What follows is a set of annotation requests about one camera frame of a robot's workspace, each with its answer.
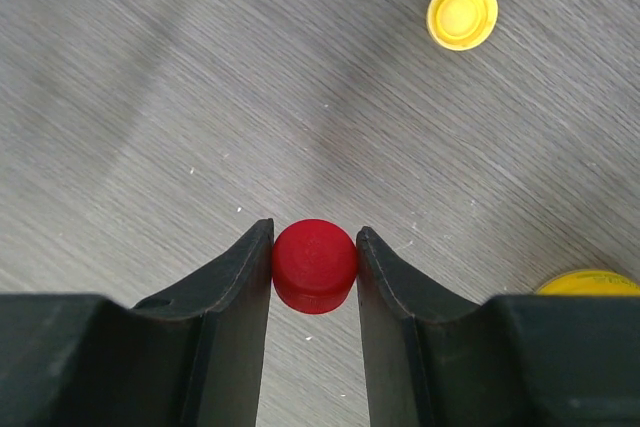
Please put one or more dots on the yellow juice bottle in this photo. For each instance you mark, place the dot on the yellow juice bottle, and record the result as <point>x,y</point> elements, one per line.
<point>590,282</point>

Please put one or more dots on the red bottle cap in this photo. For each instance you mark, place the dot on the red bottle cap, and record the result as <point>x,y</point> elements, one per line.
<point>314,265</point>

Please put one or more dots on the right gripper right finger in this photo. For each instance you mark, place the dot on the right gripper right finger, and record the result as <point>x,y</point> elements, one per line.
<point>434,358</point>

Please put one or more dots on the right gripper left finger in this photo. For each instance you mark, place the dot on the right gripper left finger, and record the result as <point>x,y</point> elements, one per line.
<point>189,355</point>

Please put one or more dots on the yellow bottle cap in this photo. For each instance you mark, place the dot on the yellow bottle cap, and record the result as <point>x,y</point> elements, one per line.
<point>460,25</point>

